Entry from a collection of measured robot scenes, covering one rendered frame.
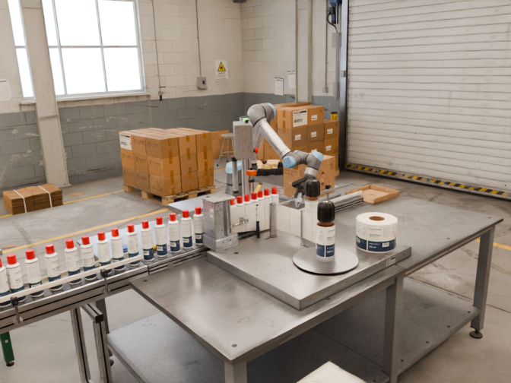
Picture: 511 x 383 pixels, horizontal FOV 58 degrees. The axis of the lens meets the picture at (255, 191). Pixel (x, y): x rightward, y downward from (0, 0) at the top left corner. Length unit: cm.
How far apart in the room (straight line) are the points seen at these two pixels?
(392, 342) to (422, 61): 498
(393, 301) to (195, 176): 432
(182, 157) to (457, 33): 386
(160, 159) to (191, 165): 47
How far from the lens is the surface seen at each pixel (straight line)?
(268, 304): 198
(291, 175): 331
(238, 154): 256
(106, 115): 808
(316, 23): 824
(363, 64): 746
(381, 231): 233
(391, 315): 247
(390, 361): 261
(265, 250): 236
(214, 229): 233
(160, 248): 234
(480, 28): 661
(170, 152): 604
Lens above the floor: 181
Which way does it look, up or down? 16 degrees down
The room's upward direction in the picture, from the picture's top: 2 degrees counter-clockwise
